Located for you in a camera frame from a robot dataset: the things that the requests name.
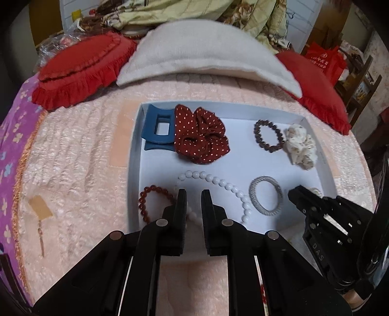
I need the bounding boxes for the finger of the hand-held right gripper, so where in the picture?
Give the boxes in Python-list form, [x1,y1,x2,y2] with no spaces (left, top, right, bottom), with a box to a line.
[287,189,323,244]
[299,185,376,227]

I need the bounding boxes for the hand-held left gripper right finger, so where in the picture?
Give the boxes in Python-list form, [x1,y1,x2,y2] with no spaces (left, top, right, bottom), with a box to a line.
[201,189,357,316]

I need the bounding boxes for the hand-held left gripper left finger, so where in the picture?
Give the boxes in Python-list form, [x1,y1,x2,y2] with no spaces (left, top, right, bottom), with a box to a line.
[32,188,189,316]

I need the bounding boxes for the red bead bracelet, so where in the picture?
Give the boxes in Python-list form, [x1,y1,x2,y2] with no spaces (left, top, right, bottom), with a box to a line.
[138,185,180,226]

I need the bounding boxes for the white bead bracelet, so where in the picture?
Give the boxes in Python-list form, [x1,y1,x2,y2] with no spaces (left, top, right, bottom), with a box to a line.
[177,170,253,226]

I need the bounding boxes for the silver mesh bracelet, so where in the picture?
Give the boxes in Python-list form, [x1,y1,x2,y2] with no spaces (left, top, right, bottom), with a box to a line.
[248,176,285,217]

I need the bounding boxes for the white patterned scrunchie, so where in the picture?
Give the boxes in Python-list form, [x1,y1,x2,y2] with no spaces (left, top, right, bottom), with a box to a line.
[283,124,317,171]

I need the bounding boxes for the white shallow cardboard box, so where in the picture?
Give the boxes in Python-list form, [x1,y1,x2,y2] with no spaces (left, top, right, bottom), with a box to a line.
[129,102,338,242]

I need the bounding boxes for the brown bead bracelet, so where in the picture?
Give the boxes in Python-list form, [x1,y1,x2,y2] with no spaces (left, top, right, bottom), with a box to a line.
[254,119,285,150]

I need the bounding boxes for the red polka dot scrunchie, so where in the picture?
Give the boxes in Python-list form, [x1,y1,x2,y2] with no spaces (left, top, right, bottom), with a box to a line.
[174,104,230,165]

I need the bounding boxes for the blue hair claw clip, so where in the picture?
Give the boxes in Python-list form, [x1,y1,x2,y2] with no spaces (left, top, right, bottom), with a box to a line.
[142,104,177,151]

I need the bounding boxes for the pink textured bed cover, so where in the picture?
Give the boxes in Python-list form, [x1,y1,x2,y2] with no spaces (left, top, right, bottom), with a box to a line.
[12,71,379,316]

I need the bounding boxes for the plain red pillow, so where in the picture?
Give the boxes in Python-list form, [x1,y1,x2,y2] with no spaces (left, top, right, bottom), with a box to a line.
[275,50,352,136]

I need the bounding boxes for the wooden chair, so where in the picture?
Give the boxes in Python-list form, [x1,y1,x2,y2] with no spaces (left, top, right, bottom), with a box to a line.
[334,39,383,130]

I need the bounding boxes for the red shopping bag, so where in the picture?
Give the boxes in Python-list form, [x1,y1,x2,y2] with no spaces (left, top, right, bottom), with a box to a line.
[304,42,347,86]

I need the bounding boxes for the tan tape with gold pin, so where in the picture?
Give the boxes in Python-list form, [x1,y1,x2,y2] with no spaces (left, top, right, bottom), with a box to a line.
[28,195,54,256]

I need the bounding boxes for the white pillow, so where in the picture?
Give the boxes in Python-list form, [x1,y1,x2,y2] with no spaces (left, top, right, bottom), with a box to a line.
[116,21,302,98]

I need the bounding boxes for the red ruffled pillow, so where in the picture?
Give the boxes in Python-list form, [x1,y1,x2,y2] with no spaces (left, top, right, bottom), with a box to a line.
[32,32,138,110]

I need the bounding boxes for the floral yellow quilt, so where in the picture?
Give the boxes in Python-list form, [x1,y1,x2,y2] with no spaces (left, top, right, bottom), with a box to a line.
[70,0,293,56]

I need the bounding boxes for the purple floral bed sheet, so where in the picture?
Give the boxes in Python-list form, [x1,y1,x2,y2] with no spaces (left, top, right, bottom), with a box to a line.
[0,73,47,306]

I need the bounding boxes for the clear plastic bags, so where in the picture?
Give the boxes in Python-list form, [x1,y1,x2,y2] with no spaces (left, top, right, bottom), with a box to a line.
[34,18,93,63]

